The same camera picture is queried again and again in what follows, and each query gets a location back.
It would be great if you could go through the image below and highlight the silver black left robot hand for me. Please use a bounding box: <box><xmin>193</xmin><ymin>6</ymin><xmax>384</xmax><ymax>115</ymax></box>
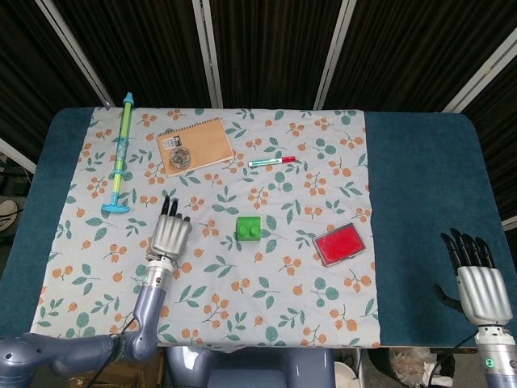
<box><xmin>149</xmin><ymin>195</ymin><xmax>191</xmax><ymax>259</ymax></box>

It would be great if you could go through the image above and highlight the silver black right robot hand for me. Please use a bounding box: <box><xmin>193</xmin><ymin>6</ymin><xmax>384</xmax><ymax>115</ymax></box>
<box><xmin>435</xmin><ymin>228</ymin><xmax>512</xmax><ymax>327</ymax></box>

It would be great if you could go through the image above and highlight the green toy brick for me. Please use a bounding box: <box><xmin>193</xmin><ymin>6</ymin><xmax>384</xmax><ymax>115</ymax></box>
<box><xmin>235</xmin><ymin>216</ymin><xmax>263</xmax><ymax>243</ymax></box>

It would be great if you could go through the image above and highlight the floral printed tablecloth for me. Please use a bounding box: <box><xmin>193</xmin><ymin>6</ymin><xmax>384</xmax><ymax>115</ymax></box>
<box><xmin>30</xmin><ymin>107</ymin><xmax>383</xmax><ymax>349</ymax></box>

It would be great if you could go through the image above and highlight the green blue toy syringe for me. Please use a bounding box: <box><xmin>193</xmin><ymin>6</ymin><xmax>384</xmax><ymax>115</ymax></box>
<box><xmin>100</xmin><ymin>92</ymin><xmax>135</xmax><ymax>213</ymax></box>

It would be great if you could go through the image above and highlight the clear round box of clips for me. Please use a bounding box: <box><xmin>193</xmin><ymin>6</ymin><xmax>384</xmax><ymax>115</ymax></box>
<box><xmin>168</xmin><ymin>147</ymin><xmax>192</xmax><ymax>170</ymax></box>

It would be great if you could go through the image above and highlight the clear plastic bag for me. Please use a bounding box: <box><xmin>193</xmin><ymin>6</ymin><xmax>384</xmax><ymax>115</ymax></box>
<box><xmin>389</xmin><ymin>348</ymin><xmax>453</xmax><ymax>388</ymax></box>

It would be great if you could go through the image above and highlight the brown spiral notebook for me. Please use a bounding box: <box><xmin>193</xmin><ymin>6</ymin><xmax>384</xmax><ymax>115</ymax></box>
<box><xmin>156</xmin><ymin>116</ymin><xmax>236</xmax><ymax>178</ymax></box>

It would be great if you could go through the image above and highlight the red capped marker pen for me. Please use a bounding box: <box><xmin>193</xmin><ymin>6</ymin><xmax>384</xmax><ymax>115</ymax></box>
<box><xmin>247</xmin><ymin>155</ymin><xmax>296</xmax><ymax>168</ymax></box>

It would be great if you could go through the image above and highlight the teal felt table cover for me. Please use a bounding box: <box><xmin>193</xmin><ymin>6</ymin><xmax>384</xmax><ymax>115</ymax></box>
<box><xmin>0</xmin><ymin>107</ymin><xmax>508</xmax><ymax>348</ymax></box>

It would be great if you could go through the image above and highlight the cardboard box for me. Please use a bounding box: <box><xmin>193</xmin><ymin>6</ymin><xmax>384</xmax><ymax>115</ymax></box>
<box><xmin>72</xmin><ymin>351</ymin><xmax>165</xmax><ymax>388</ymax></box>

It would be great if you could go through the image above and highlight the red ink pad case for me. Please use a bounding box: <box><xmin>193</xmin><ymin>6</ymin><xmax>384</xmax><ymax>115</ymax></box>
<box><xmin>313</xmin><ymin>222</ymin><xmax>368</xmax><ymax>268</ymax></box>

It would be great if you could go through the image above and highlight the blue-grey robot torso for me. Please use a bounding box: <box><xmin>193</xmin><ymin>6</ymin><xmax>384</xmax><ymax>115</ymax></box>
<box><xmin>164</xmin><ymin>346</ymin><xmax>336</xmax><ymax>388</ymax></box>

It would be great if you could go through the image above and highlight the white round bin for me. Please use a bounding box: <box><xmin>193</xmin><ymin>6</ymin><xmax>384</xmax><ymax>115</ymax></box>
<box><xmin>334</xmin><ymin>361</ymin><xmax>361</xmax><ymax>388</ymax></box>

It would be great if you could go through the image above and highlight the white shoe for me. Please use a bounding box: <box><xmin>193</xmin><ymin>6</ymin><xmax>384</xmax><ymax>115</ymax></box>
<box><xmin>0</xmin><ymin>198</ymin><xmax>19</xmax><ymax>232</ymax></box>

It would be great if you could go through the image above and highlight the dark folding partition screen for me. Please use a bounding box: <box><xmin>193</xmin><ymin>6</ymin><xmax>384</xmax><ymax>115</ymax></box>
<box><xmin>0</xmin><ymin>0</ymin><xmax>517</xmax><ymax>227</ymax></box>

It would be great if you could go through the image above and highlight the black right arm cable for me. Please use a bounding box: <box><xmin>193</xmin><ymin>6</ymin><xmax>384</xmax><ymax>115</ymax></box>
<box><xmin>427</xmin><ymin>329</ymin><xmax>477</xmax><ymax>385</ymax></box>

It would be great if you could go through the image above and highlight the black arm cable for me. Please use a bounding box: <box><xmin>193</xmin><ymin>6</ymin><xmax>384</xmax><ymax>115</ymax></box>
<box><xmin>427</xmin><ymin>329</ymin><xmax>477</xmax><ymax>385</ymax></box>
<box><xmin>90</xmin><ymin>318</ymin><xmax>139</xmax><ymax>387</ymax></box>

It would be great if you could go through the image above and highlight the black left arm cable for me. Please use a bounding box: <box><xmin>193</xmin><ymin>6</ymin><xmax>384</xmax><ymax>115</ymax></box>
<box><xmin>90</xmin><ymin>318</ymin><xmax>139</xmax><ymax>387</ymax></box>

